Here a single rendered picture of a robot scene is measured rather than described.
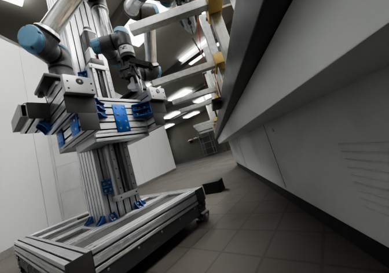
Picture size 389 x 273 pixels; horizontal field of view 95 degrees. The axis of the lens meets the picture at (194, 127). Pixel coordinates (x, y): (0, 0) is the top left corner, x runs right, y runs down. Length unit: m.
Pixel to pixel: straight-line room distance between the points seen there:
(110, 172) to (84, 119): 0.40
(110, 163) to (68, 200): 2.12
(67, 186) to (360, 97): 3.26
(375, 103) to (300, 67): 0.26
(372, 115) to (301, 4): 0.33
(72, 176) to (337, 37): 3.19
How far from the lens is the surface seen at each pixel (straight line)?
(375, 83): 0.52
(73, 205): 3.29
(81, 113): 1.02
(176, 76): 0.88
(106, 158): 1.29
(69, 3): 1.26
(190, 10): 0.72
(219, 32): 0.71
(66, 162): 3.29
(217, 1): 0.72
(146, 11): 1.47
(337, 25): 0.25
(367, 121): 0.56
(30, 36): 1.19
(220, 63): 0.86
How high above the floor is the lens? 0.47
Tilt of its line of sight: 8 degrees up
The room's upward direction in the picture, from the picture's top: 17 degrees counter-clockwise
